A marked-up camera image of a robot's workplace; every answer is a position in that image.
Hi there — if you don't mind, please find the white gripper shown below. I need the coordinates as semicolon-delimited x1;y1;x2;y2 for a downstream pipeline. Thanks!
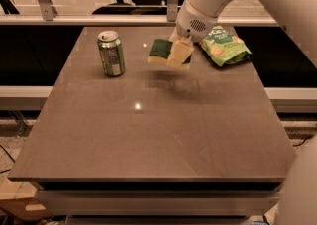
166;0;219;68

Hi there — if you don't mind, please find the green and yellow sponge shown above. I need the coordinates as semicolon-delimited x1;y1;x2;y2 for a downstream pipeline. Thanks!
148;38;191;70

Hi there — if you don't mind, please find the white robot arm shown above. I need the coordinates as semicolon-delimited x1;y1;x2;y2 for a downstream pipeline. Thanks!
170;0;317;225

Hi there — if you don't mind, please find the green soda can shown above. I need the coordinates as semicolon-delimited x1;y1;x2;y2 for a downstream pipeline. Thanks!
97;30;125;77

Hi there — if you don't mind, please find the green snack bag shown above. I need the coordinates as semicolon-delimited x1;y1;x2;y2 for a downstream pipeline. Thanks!
199;26;252;67

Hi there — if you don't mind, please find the cardboard box under table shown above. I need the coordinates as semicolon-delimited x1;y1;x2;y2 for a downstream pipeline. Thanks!
0;179;52;222

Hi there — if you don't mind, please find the black floor cable right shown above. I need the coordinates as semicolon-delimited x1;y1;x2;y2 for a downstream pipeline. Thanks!
291;135;313;148

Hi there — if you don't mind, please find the black floor cable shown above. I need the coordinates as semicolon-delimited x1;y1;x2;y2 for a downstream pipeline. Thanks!
0;144;16;175
291;135;313;148

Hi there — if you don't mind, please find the black floor cable left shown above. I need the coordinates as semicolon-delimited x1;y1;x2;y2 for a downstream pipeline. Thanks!
0;144;16;175

